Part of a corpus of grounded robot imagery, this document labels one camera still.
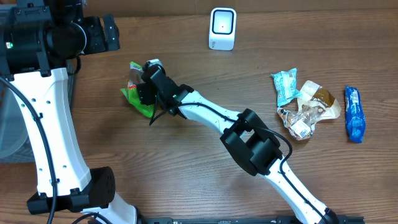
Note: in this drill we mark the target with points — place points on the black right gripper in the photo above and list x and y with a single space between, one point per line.
147 95

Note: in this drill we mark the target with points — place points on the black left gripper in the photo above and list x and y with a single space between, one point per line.
94 25

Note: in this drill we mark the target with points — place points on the green snack packet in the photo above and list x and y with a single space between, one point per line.
131 92

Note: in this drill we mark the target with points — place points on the light teal snack packet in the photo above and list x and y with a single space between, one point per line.
286 86

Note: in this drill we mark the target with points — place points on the brown paper bread bag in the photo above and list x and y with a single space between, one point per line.
315 104

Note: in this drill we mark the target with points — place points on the blue Oreo cookie pack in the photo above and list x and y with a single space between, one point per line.
355 121

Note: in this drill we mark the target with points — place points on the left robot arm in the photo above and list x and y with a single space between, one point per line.
36 44

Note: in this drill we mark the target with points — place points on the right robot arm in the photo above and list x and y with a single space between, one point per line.
251 144

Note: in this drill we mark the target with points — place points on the white barcode scanner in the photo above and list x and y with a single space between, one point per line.
222 29

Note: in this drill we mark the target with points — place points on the grey plastic mesh basket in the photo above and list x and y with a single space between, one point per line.
15 143

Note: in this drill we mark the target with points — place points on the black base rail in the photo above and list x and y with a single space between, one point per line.
278 220

